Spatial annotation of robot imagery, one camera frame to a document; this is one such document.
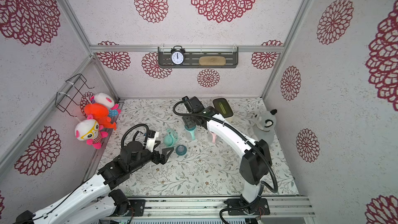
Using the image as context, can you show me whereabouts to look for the mint cap with handle ring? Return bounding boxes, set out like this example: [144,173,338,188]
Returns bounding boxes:
[163,129,179,147]

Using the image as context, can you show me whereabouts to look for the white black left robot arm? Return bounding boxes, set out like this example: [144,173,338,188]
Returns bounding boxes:
[15,141,174,224]

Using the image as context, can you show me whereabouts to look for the clear bottle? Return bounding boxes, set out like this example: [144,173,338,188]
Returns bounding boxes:
[185,130,195,142]

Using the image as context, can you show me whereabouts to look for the cream box green lid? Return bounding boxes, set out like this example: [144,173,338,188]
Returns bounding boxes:
[212,97,235,122]

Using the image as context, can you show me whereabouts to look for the grey wall shelf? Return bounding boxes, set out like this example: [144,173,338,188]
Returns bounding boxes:
[158,46,239,69]

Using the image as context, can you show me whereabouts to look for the black wire basket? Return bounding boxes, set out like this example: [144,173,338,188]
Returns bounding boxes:
[54,73,94,117]

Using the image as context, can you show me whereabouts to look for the white plush yellow glasses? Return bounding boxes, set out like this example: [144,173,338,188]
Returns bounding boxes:
[75,115,108,149]

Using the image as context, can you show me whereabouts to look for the black corrugated cable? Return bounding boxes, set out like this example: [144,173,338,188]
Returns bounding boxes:
[120,123,150,150]
[172,100,279,224]

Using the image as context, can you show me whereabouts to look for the floral table mat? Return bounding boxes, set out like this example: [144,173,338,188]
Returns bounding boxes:
[98,98,299,196]

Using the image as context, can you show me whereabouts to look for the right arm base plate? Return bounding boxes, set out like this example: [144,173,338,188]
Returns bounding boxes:
[224,198,271,216]

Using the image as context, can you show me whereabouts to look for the black left corrugated cable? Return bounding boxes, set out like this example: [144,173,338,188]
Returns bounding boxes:
[120,123,150,150]

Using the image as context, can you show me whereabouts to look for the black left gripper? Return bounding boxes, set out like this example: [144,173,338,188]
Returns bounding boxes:
[130,141,174,173]

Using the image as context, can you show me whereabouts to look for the grey raccoon plush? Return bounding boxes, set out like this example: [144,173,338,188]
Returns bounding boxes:
[249,109,277,146]

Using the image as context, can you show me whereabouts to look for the orange red plush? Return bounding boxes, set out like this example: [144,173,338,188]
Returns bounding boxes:
[84,103,117,130]

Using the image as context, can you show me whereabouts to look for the black right corrugated cable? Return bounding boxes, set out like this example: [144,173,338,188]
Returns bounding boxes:
[172,100,279,224]

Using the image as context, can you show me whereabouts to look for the white pink plush top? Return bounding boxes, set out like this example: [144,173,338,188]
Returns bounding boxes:
[90,93,119,110]

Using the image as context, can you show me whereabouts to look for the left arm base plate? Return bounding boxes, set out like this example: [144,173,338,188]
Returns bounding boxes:
[123,199,146,217]

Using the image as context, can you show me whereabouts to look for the black alarm clock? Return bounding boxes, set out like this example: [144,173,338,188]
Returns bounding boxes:
[171,46,186,66]

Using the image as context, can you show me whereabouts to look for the mint handle ring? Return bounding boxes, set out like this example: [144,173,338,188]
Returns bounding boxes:
[184,125,198,141]

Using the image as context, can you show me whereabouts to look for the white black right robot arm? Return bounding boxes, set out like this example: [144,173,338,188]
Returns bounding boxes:
[173,96,278,203]

